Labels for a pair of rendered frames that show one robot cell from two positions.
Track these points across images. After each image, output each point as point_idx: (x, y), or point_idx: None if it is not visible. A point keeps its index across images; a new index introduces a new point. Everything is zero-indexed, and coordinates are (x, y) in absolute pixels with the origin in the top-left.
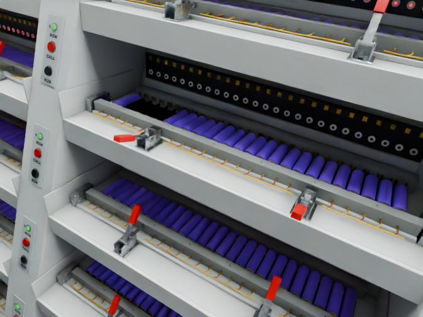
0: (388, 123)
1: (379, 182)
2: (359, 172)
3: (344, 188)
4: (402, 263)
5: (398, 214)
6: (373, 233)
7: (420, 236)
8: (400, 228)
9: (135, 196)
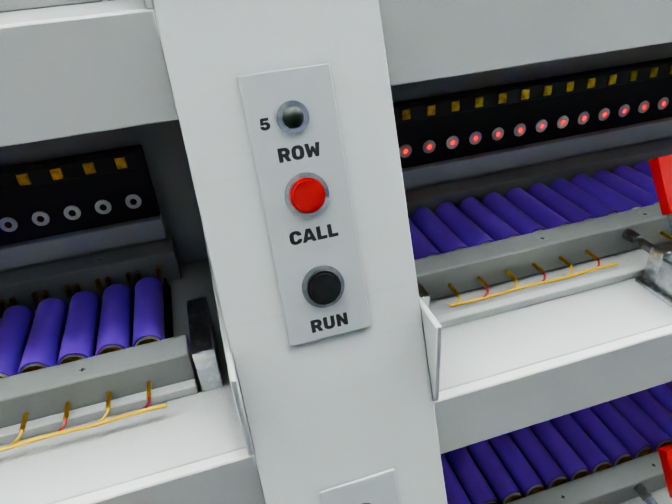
0: (43, 171)
1: (102, 299)
2: (47, 305)
3: (12, 368)
4: (179, 466)
5: (132, 360)
6: (107, 436)
7: (197, 374)
8: (157, 383)
9: None
